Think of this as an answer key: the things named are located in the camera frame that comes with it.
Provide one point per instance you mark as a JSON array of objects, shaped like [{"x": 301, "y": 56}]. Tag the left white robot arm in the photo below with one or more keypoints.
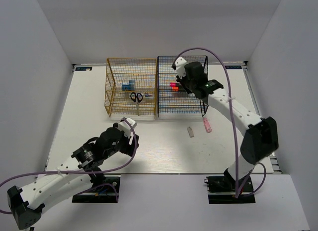
[{"x": 80, "y": 173}]

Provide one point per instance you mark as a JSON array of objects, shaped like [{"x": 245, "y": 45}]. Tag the right table label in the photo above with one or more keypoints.
[{"x": 233, "y": 67}]

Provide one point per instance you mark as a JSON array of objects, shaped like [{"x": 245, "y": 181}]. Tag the gold wire shelf rack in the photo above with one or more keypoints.
[{"x": 121, "y": 70}]

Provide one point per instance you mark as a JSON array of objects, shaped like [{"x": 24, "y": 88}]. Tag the white correction tape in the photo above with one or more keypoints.
[{"x": 190, "y": 132}]

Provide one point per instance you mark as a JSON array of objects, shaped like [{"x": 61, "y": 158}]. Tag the table label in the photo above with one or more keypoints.
[
  {"x": 233, "y": 67},
  {"x": 83, "y": 68}
]

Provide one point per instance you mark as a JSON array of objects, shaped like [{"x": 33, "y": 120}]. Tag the blue tape dispenser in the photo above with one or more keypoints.
[{"x": 130, "y": 86}]

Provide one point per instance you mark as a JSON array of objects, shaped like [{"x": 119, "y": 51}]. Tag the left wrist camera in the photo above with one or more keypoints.
[{"x": 126, "y": 125}]

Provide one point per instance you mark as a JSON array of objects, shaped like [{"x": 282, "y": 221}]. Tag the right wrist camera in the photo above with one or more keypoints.
[{"x": 179, "y": 65}]

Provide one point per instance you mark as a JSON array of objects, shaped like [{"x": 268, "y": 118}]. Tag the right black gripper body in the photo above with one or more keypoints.
[{"x": 187, "y": 85}]

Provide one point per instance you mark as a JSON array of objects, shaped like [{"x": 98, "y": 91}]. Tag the black handled scissors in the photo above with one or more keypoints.
[{"x": 137, "y": 99}]

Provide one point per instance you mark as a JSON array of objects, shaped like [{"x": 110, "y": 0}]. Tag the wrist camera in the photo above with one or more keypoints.
[
  {"x": 179, "y": 65},
  {"x": 126, "y": 125}
]

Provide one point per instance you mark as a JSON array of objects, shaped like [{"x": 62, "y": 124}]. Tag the left table label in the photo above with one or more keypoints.
[{"x": 83, "y": 68}]

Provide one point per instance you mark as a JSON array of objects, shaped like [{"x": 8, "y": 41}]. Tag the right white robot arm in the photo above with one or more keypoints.
[{"x": 260, "y": 136}]

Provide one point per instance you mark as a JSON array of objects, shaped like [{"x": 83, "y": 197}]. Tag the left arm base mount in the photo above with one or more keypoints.
[{"x": 107, "y": 194}]

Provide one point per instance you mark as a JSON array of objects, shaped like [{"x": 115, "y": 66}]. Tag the pink eraser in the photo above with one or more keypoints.
[{"x": 207, "y": 125}]

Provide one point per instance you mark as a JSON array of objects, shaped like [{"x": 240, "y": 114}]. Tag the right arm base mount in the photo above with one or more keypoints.
[{"x": 221, "y": 192}]

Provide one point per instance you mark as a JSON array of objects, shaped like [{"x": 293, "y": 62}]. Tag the black wire shelf rack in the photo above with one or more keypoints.
[{"x": 172, "y": 102}]

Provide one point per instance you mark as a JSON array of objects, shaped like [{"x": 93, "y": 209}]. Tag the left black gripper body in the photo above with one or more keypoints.
[{"x": 123, "y": 146}]

